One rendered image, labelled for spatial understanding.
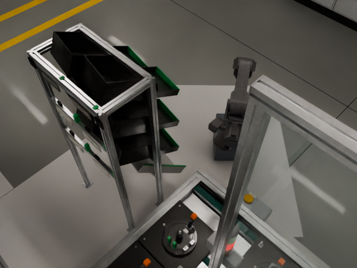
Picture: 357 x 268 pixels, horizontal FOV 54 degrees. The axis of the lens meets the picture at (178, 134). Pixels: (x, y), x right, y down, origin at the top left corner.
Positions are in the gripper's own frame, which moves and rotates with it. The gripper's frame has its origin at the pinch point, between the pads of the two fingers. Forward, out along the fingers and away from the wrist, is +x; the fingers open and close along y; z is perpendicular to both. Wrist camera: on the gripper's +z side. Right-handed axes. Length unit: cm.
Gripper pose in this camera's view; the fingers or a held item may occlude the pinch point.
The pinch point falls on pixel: (230, 143)
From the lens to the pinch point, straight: 134.1
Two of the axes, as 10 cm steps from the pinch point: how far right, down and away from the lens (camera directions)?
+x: 0.0, 5.9, 8.0
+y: 7.1, 5.7, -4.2
